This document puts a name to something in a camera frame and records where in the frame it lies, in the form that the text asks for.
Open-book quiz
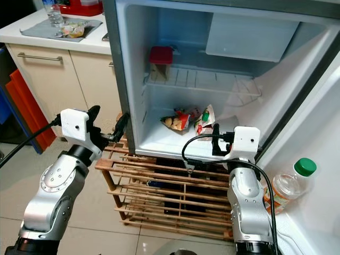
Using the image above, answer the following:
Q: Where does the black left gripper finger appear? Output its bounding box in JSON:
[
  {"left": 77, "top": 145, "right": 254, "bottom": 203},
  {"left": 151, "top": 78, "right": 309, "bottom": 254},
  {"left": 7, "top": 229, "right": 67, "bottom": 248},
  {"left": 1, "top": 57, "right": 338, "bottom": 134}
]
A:
[
  {"left": 87, "top": 105, "right": 101, "bottom": 132},
  {"left": 112, "top": 112, "right": 130, "bottom": 142}
]

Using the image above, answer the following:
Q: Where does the grey mini fridge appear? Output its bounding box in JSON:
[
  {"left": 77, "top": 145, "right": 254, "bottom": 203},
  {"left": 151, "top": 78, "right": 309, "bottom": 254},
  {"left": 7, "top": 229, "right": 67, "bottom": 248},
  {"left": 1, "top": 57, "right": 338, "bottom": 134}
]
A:
[{"left": 103, "top": 0, "right": 340, "bottom": 163}]

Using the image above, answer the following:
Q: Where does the white fridge door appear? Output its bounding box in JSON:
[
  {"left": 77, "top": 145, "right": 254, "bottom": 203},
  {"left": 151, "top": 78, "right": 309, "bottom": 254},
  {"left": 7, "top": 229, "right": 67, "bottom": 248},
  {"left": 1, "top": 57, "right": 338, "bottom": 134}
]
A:
[{"left": 254, "top": 58, "right": 340, "bottom": 255}]

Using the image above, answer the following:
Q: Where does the green red snack pouch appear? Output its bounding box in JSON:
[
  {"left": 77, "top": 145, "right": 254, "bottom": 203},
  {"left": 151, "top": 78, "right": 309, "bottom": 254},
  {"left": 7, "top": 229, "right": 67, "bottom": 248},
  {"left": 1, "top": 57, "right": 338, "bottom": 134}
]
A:
[{"left": 193, "top": 104, "right": 216, "bottom": 134}]

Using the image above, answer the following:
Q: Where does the beige kitchen cabinet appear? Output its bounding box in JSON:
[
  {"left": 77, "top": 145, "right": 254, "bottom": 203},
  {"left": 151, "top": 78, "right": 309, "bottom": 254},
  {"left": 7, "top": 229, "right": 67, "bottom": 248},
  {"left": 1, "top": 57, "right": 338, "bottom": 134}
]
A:
[{"left": 0, "top": 10, "right": 124, "bottom": 144}]

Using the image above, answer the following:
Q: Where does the yellow red snack packet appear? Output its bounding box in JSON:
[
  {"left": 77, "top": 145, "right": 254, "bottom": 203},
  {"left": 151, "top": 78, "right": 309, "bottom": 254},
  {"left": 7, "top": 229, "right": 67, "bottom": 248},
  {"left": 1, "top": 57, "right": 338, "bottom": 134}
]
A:
[{"left": 160, "top": 107, "right": 193, "bottom": 131}]

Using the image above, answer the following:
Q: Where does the orange board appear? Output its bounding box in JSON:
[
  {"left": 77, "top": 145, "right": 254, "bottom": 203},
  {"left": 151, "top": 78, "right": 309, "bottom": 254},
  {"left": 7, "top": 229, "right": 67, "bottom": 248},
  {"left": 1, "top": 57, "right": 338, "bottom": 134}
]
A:
[{"left": 5, "top": 69, "right": 57, "bottom": 153}]

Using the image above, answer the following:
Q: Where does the clear bottle green cap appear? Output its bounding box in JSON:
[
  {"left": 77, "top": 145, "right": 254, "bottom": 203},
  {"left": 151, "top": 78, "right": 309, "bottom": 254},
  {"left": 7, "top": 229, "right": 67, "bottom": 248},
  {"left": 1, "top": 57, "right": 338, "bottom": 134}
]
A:
[{"left": 262, "top": 157, "right": 317, "bottom": 214}]

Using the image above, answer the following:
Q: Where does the wooden slatted rack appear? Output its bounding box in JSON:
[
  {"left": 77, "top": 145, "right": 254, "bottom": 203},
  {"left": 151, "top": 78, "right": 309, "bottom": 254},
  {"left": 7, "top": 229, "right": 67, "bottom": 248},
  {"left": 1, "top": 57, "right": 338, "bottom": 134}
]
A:
[{"left": 95, "top": 135, "right": 237, "bottom": 243}]

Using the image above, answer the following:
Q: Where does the red lidded container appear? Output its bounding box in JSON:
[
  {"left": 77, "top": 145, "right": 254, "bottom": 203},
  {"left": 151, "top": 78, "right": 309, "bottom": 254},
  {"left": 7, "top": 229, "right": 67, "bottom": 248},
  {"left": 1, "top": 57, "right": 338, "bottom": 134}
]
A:
[{"left": 148, "top": 45, "right": 175, "bottom": 82}]

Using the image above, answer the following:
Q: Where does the blue board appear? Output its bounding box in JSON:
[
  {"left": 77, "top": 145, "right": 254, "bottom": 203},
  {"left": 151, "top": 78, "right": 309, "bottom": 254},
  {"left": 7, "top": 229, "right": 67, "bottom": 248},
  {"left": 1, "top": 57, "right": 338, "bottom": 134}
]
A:
[{"left": 0, "top": 90, "right": 14, "bottom": 126}]

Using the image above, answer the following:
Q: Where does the translucent freezer flap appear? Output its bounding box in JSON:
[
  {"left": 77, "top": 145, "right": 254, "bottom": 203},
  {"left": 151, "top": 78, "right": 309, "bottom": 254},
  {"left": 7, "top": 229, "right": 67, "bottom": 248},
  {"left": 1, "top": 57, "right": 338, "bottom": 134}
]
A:
[{"left": 205, "top": 12, "right": 301, "bottom": 64}]

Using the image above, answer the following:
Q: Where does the red kitchen appliance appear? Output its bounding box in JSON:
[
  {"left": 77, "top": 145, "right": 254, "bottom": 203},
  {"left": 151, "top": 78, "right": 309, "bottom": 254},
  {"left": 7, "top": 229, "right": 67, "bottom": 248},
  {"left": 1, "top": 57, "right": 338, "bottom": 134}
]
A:
[{"left": 58, "top": 0, "right": 105, "bottom": 17}]

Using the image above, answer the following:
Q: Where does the clear water bottle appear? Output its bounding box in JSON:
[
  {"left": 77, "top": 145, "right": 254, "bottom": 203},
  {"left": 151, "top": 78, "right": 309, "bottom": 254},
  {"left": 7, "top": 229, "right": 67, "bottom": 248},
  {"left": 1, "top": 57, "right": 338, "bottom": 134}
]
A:
[{"left": 42, "top": 0, "right": 65, "bottom": 28}]

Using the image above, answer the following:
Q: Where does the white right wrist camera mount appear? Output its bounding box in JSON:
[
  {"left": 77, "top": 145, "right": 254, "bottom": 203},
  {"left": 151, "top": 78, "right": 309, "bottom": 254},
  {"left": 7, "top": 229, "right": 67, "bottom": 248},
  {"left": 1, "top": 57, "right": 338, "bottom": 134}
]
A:
[{"left": 228, "top": 126, "right": 261, "bottom": 160}]

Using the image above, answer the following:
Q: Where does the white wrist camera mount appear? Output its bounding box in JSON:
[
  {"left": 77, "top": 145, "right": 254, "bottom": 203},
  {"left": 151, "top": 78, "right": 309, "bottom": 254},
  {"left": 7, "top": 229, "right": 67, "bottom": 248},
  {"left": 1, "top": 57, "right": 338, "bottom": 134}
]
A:
[
  {"left": 228, "top": 126, "right": 261, "bottom": 160},
  {"left": 59, "top": 108, "right": 92, "bottom": 145}
]

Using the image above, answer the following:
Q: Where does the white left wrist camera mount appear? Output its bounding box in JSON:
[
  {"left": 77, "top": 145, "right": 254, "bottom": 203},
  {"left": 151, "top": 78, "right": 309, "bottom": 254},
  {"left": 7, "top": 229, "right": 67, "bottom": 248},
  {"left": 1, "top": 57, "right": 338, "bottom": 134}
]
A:
[{"left": 59, "top": 108, "right": 92, "bottom": 145}]

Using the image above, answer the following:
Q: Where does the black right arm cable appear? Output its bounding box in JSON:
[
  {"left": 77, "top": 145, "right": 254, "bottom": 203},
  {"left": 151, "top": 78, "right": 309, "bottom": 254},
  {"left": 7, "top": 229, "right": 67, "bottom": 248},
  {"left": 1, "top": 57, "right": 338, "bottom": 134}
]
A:
[{"left": 181, "top": 133, "right": 278, "bottom": 255}]

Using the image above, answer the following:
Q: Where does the white wire fridge shelf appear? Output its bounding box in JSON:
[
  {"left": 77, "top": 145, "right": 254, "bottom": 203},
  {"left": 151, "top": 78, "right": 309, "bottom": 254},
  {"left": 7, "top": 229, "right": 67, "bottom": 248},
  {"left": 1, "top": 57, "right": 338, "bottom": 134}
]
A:
[{"left": 142, "top": 66, "right": 263, "bottom": 108}]

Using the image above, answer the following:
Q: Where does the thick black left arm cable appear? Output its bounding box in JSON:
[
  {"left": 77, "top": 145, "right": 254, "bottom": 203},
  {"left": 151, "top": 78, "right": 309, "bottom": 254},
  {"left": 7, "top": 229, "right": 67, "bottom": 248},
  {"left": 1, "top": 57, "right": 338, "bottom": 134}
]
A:
[{"left": 0, "top": 119, "right": 62, "bottom": 168}]

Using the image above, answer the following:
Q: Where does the long metal cabinet handle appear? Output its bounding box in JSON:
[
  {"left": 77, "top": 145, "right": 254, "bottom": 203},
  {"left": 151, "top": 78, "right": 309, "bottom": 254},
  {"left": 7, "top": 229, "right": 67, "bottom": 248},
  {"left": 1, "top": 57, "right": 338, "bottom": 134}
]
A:
[{"left": 16, "top": 51, "right": 63, "bottom": 64}]

